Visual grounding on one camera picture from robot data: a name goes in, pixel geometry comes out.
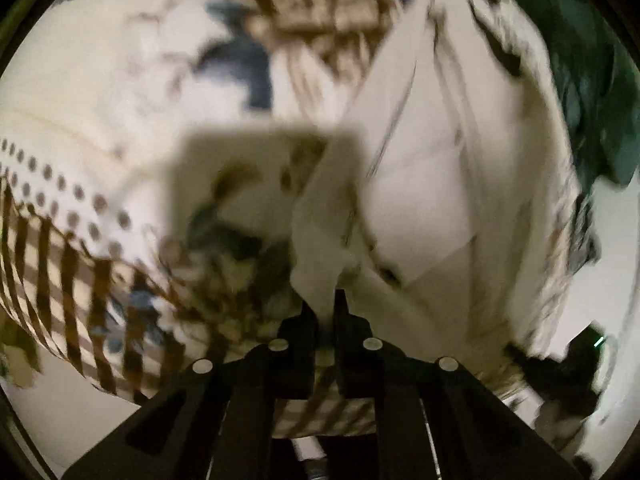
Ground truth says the floral bed blanket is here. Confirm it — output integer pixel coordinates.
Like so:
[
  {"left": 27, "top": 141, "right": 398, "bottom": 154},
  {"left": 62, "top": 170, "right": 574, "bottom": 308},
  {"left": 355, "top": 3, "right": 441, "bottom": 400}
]
[{"left": 0, "top": 0, "right": 501, "bottom": 271}]

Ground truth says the brown checked dotted cloth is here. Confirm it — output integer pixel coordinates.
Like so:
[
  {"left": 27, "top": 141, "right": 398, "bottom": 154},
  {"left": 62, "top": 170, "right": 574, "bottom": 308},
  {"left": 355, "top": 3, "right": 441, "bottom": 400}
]
[{"left": 0, "top": 136, "right": 377, "bottom": 438}]

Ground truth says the dark green blanket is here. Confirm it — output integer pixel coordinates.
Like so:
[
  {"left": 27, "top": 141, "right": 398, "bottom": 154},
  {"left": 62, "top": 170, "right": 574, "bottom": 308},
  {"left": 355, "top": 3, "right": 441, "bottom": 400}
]
[{"left": 515, "top": 0, "right": 639, "bottom": 188}]

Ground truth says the beige knit garment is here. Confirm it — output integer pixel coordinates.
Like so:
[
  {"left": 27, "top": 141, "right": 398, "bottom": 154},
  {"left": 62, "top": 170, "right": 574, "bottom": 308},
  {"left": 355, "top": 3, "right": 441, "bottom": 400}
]
[{"left": 292, "top": 0, "right": 577, "bottom": 387}]

